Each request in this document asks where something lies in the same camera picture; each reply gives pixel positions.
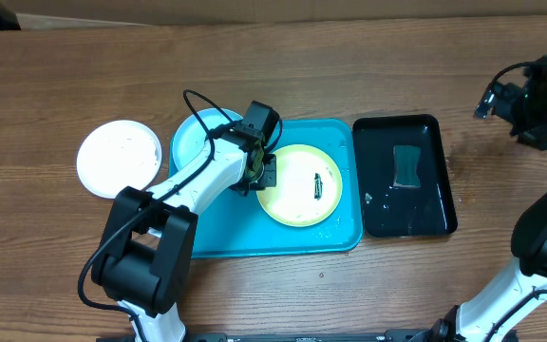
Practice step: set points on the yellow plate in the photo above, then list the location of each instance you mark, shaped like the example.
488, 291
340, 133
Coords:
308, 186

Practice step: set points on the teal plastic tray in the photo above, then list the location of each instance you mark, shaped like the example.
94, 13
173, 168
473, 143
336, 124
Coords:
237, 226

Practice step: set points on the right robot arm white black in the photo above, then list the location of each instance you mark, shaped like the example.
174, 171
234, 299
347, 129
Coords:
521, 286

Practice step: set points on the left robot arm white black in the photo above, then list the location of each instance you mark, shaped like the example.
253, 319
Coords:
143, 259

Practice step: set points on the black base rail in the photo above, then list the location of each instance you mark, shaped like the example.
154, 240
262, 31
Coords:
400, 335

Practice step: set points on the green scrubbing sponge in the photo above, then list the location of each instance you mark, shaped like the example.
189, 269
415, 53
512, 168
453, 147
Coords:
406, 161

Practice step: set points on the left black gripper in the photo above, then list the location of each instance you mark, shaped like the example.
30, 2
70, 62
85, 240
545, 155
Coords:
268, 179

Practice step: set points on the white plate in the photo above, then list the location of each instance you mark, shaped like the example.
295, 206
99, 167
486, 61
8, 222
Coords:
116, 155

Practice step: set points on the black plastic tray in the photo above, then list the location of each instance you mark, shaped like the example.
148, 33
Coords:
392, 212

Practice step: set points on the light blue plate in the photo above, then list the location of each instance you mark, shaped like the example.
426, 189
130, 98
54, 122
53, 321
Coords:
190, 138

